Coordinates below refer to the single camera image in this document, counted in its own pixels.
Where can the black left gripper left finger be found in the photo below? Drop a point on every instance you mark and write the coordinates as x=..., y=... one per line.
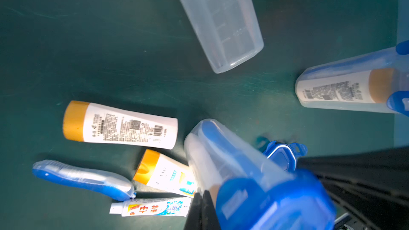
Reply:
x=193, y=219

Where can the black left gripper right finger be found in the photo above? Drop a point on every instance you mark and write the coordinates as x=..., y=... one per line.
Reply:
x=209, y=220

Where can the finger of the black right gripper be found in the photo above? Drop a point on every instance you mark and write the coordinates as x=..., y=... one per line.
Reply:
x=373, y=187

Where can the small white toothpaste tube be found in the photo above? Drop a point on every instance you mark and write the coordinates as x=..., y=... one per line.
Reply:
x=152, y=207

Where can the clear blue-lid container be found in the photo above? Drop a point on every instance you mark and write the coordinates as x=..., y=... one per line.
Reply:
x=228, y=31
x=373, y=82
x=250, y=192

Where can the blue container lid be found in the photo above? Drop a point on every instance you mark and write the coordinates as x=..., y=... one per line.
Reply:
x=285, y=155

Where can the blue travel toothbrush case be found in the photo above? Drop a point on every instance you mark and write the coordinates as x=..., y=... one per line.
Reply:
x=110, y=184

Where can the white orange-cap lotion bottle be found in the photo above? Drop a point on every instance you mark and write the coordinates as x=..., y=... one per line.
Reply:
x=96, y=123

